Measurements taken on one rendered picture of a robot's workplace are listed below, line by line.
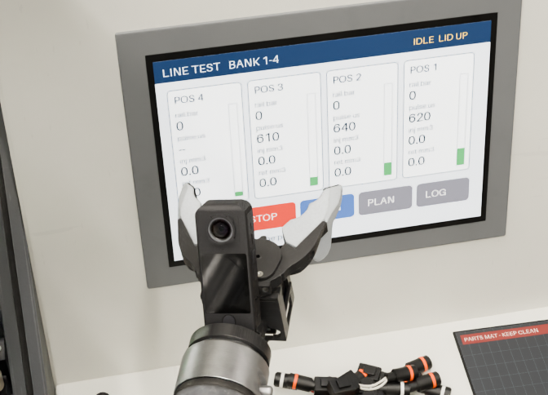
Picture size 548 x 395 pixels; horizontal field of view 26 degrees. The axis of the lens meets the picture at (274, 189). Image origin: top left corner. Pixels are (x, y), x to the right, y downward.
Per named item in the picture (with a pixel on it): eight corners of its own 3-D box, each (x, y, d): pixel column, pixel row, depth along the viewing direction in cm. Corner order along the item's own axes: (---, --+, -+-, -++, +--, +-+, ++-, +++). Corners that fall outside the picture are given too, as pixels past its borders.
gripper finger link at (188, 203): (169, 230, 117) (207, 289, 111) (156, 188, 113) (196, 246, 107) (197, 217, 118) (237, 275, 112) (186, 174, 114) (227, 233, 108)
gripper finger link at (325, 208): (343, 219, 115) (276, 277, 111) (337, 176, 111) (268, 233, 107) (367, 234, 113) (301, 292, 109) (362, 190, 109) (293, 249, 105)
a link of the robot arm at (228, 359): (165, 374, 96) (263, 378, 94) (176, 329, 99) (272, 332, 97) (182, 426, 101) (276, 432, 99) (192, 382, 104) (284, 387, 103)
